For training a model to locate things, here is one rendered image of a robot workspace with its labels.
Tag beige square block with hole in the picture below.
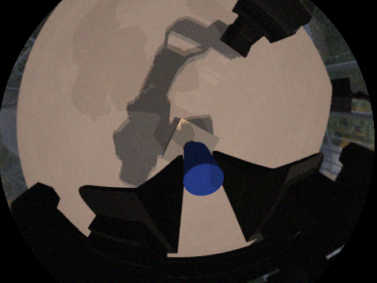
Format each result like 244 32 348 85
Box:
163 119 219 163

